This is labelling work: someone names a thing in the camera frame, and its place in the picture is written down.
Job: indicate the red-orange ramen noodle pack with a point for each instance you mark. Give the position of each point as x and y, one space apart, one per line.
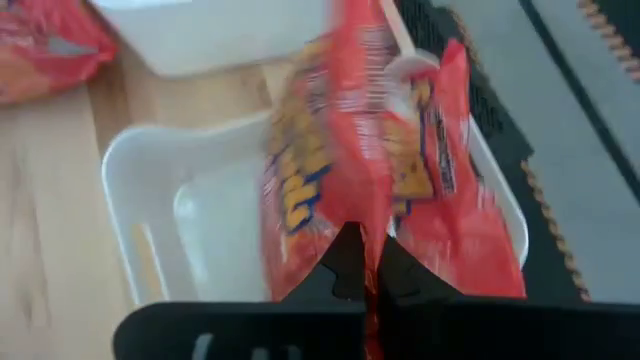
45 55
350 125

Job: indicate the white plastic bin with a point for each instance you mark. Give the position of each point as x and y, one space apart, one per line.
210 35
150 200

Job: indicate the black striped-edge floor mat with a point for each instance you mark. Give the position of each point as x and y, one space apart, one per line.
622 25
545 240

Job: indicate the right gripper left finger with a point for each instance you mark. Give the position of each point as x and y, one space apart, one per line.
240 330

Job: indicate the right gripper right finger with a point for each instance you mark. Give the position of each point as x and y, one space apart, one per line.
500 330

